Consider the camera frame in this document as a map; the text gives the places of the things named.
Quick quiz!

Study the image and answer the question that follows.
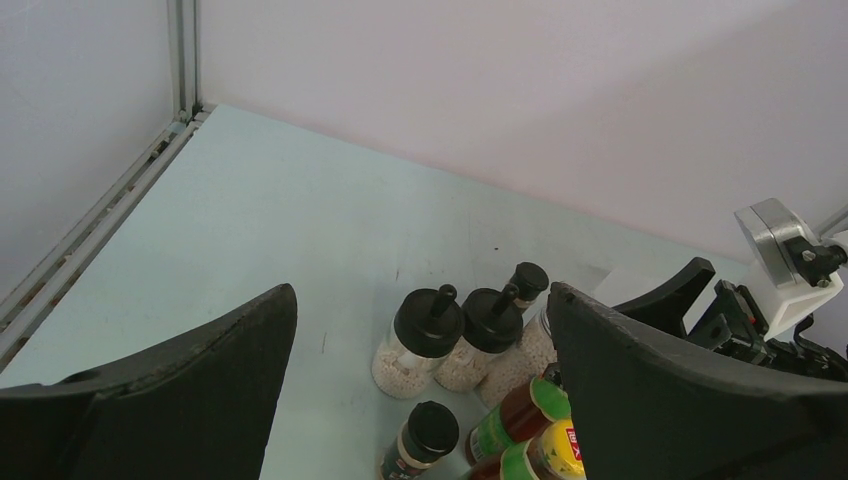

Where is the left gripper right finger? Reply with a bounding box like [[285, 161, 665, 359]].
[[547, 282, 847, 479]]

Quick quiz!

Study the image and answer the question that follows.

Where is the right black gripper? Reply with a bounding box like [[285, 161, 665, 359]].
[[614, 257, 847, 381]]

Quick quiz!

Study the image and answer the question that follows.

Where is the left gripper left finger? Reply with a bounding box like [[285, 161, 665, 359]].
[[1, 284, 297, 479]]

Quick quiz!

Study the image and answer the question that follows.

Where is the sauce bottle yellow cap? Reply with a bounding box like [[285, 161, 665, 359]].
[[463, 418, 588, 480], [464, 377, 571, 465]]

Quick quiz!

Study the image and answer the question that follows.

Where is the blue label spice jar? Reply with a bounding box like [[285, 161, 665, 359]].
[[477, 308, 556, 409]]

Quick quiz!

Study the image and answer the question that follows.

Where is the clear plastic organizer tray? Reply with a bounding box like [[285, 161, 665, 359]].
[[589, 261, 748, 332]]

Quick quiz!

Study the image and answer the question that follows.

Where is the small black cap spice bottle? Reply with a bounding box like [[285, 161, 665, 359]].
[[508, 262, 550, 314]]

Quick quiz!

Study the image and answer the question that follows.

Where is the black lid salt shaker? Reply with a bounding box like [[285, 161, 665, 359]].
[[435, 283, 523, 393], [371, 284, 465, 399]]

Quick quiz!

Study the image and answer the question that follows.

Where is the small dark pepper bottle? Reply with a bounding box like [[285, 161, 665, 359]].
[[377, 401, 460, 480]]

